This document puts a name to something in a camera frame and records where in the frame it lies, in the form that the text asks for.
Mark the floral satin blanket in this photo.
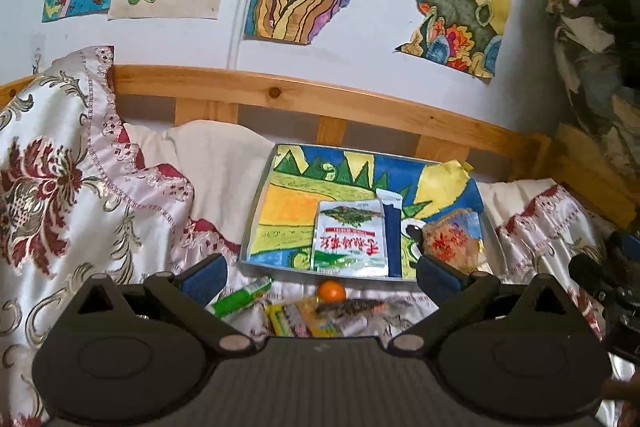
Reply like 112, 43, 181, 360
0, 46, 640, 427

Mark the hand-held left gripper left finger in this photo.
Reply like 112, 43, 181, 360
74, 253, 266, 356

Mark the green and white snack packet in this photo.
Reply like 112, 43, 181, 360
311, 201, 390, 278

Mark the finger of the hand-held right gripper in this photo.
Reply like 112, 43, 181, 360
606, 231, 640, 260
569, 253, 621, 298

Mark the white pillow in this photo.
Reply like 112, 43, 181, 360
122, 119, 276, 248

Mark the dark dried snack clear packet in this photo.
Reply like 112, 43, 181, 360
316, 298, 387, 321

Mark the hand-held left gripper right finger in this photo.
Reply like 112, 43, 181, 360
386, 254, 572, 356

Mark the green stick snack packet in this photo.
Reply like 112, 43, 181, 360
207, 276, 275, 319

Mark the wooden bed headboard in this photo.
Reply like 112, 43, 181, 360
0, 64, 640, 228

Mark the small orange tangerine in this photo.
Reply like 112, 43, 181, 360
316, 279, 347, 305

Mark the pile of clothes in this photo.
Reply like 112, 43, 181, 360
542, 0, 640, 188

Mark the box with dragon drawing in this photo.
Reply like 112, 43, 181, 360
237, 143, 506, 284

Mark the blue and white snack packet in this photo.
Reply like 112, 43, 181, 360
377, 188, 404, 280

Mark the clear packet with red print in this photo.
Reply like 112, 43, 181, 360
422, 211, 488, 275

